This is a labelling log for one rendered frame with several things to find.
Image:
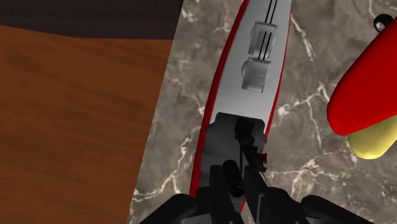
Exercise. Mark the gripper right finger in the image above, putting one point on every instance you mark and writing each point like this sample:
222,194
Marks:
263,204

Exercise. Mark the red and grey toy boat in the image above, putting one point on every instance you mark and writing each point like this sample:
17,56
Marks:
248,96

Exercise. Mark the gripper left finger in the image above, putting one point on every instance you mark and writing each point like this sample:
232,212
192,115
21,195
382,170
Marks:
218,198

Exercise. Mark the red and yellow toy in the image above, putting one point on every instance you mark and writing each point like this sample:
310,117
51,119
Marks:
366,90

